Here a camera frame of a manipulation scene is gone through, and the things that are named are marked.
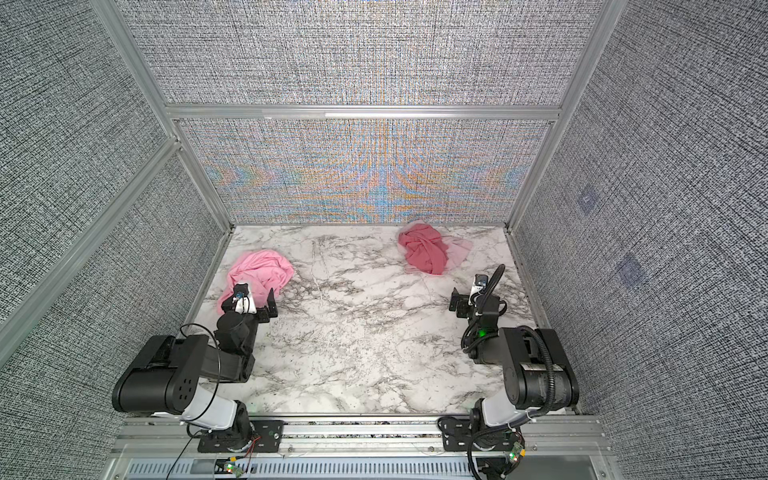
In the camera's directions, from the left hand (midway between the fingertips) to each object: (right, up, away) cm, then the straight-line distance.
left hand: (255, 291), depth 89 cm
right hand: (+66, 0, +4) cm, 66 cm away
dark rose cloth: (+53, +13, +14) cm, 56 cm away
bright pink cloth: (-2, +6, +10) cm, 12 cm away
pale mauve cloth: (+66, +13, +23) cm, 71 cm away
